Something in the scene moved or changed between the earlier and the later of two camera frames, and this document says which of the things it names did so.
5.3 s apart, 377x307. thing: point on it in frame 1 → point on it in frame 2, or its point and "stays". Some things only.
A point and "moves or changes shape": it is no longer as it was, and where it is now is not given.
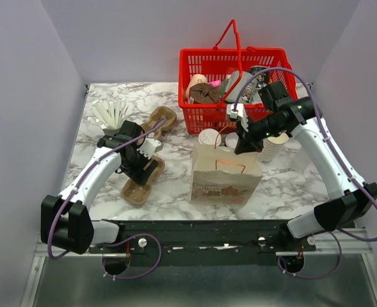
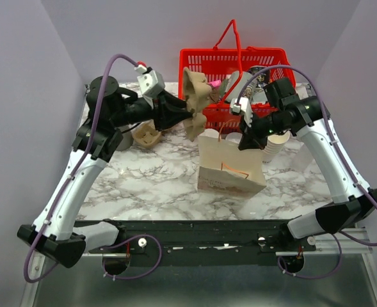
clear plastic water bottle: [301, 160] stays
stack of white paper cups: [272, 147] stays
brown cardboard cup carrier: [134, 192] → [198, 93]
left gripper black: [141, 174] → [168, 110]
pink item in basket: [216, 84] stays
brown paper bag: [220, 176] moves or changes shape
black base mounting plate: [205, 242] stays
